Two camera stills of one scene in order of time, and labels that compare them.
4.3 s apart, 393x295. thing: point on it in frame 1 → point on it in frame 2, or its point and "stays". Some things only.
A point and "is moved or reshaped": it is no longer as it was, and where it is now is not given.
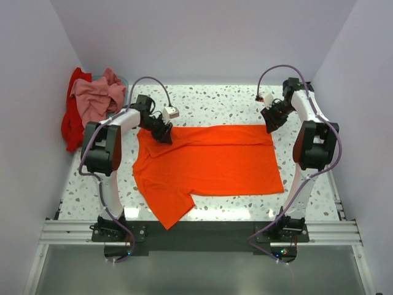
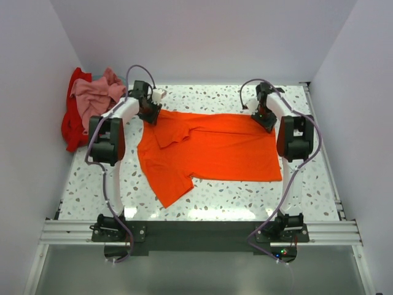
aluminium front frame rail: x=323 y=232 stays
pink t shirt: x=97 y=98 stays
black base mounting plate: x=128 y=239 stays
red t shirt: x=72 y=126 stays
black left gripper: x=164 y=134 → x=151 y=119
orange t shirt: x=203 y=160 is moved or reshaped
